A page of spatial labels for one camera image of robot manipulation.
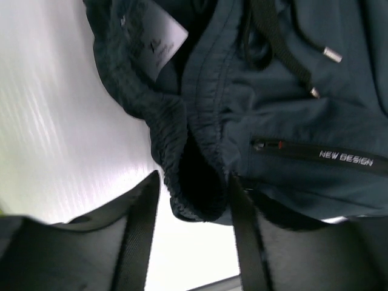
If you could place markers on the dark navy shorts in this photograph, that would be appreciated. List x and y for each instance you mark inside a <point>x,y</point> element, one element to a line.
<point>289,96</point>

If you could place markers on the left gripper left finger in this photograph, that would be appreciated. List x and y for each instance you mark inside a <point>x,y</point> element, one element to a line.
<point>105,249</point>

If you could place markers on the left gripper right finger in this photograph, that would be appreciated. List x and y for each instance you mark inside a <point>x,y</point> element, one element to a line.
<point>279,249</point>

